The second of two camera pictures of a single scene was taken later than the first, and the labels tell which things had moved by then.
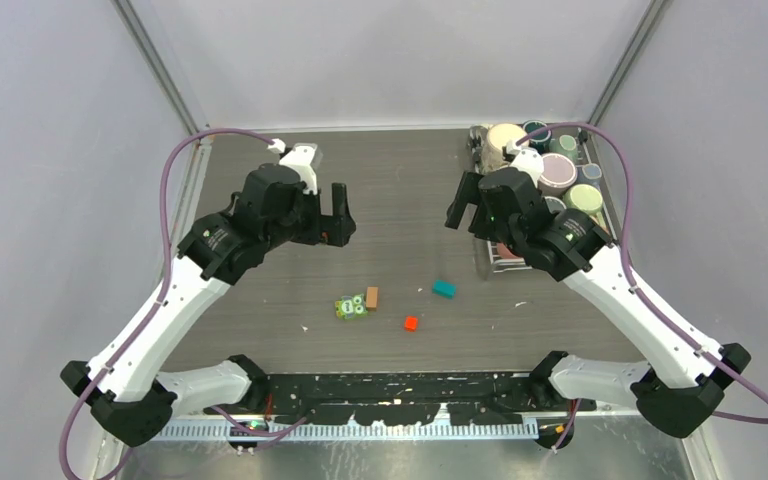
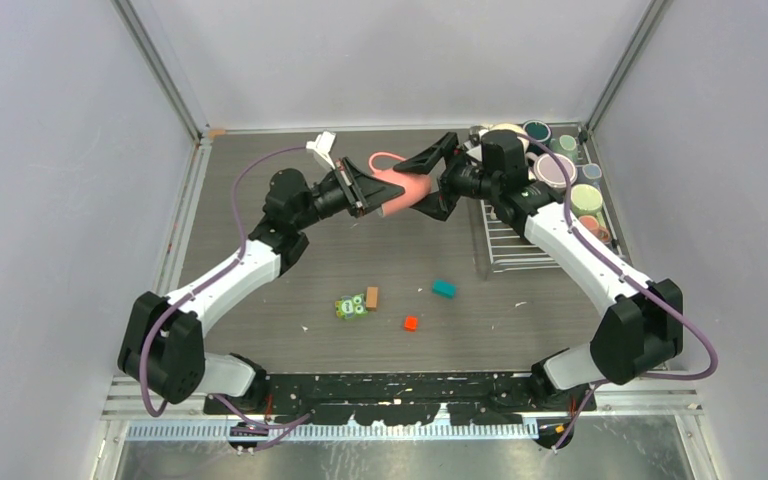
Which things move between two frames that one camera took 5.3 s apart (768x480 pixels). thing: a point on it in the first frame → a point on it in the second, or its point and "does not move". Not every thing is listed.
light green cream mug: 585,197 does not move
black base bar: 404,397 does not move
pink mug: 505,253 → 415,186
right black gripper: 469,192 → 439,205
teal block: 444,288 does not move
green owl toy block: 350,307 does not move
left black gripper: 332,229 → 359,190
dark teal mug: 541,142 does not move
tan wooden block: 372,298 does not move
